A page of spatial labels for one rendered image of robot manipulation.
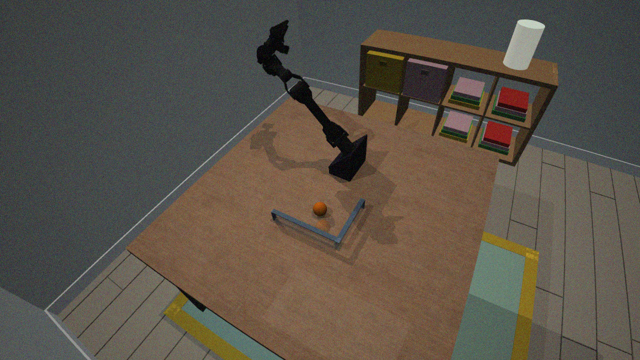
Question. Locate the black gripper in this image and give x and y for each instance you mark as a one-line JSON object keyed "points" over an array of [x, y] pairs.
{"points": [[277, 33]]}

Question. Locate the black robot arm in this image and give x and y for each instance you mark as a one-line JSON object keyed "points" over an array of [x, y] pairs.
{"points": [[335, 134]]}

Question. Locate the low clear corner walls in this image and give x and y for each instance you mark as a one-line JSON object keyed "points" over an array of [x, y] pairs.
{"points": [[316, 236]]}

